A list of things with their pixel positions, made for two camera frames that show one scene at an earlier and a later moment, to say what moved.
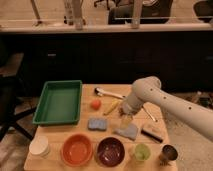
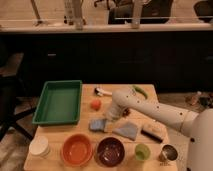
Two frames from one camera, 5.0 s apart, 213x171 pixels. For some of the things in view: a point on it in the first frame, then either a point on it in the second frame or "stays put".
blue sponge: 97,124 stays put
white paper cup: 40,146 stays put
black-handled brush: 151,135 stays put
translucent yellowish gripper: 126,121 to 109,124
